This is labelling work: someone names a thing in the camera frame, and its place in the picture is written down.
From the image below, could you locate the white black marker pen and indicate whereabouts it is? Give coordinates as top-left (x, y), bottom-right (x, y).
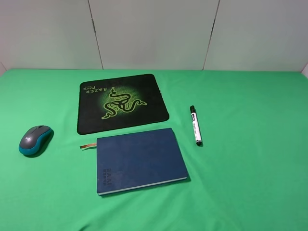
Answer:
top-left (190, 105), bottom-right (203, 146)

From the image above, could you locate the brown ribbon bookmark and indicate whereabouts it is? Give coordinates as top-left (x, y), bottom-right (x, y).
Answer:
top-left (80, 143), bottom-right (97, 149)

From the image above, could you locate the dark blue notebook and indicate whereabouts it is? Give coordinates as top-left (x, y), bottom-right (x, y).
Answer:
top-left (96, 128), bottom-right (188, 195)

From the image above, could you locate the black green mouse pad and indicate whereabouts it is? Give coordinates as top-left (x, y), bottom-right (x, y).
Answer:
top-left (77, 74), bottom-right (169, 135)

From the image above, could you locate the grey teal computer mouse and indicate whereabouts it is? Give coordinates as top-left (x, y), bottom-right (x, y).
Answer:
top-left (19, 125), bottom-right (53, 156)

